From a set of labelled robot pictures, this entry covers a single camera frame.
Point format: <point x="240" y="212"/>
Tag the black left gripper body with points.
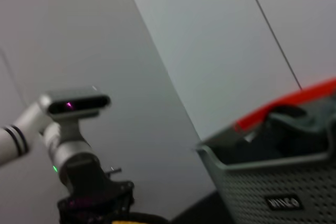
<point x="86" y="182"/>

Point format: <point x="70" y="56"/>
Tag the yellow towel with black edging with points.
<point x="141" y="218"/>

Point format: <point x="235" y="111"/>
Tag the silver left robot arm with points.
<point x="26" y="121"/>

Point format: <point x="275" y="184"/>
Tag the grey perforated plastic storage box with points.
<point x="262" y="182"/>

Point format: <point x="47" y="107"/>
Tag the grey towel with black edging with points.
<point x="302" y="119"/>

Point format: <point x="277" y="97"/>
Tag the black cloth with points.
<point x="262" y="148"/>

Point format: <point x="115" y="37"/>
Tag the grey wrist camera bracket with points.
<point x="69" y="129"/>

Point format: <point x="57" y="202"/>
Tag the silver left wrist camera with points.
<point x="78" y="100"/>

